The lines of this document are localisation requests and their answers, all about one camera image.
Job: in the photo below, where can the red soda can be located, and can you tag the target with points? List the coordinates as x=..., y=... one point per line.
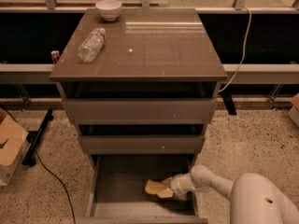
x=55, y=55

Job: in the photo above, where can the clear plastic water bottle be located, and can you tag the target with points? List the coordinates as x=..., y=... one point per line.
x=92, y=44

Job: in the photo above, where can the black floor stand bar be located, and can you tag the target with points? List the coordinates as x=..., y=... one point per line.
x=34, y=138

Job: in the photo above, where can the cardboard box at right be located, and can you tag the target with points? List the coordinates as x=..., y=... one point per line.
x=294, y=111

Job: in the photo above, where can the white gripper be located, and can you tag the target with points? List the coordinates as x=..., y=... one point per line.
x=177, y=185

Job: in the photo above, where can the grey drawer cabinet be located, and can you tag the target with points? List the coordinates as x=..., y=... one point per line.
x=159, y=53

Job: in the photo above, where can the cardboard box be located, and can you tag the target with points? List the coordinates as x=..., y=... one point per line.
x=294, y=111
x=13, y=142

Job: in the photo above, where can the yellow sponge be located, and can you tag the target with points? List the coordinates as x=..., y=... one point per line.
x=153, y=187

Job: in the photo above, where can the white ceramic bowl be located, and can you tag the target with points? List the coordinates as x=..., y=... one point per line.
x=109, y=10

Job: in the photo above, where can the grey open bottom drawer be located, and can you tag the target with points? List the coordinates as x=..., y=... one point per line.
x=118, y=194

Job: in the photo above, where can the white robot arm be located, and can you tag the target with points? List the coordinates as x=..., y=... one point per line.
x=253, y=198

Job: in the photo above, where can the grey top drawer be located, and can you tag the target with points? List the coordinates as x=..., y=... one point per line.
x=139, y=112

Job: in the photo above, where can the grey middle drawer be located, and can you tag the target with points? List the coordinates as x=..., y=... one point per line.
x=164, y=144

